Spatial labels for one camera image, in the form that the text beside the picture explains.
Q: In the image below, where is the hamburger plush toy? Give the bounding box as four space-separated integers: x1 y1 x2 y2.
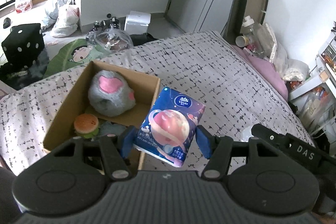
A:
73 113 99 139

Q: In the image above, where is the blue tissue pack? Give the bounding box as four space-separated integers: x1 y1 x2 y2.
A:
133 86 206 168

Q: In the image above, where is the grey cat paw plush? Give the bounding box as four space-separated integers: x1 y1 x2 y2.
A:
88 70 136 117

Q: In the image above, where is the white cloth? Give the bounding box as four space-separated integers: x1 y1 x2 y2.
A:
240 126 253 142

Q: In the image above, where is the grey patterned bed cover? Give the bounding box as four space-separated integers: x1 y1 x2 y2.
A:
1 31 312 174

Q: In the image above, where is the pink pillow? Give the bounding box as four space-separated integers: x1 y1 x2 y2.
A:
231 46 288 101

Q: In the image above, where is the brown cardboard box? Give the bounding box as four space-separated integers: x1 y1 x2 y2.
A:
42 60 161 171

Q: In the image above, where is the green cartoon mat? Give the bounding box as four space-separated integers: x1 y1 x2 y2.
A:
43 39 112 79

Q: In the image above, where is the clear plastic bag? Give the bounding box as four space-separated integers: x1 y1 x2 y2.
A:
86 28 134 52

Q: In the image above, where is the white small appliance box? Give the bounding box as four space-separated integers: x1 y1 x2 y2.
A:
124 11 151 35

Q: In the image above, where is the black dice cushion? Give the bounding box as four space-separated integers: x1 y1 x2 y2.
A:
1 23 45 68

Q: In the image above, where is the white plastic trash bag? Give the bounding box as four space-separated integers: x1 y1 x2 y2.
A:
51 5 79 38

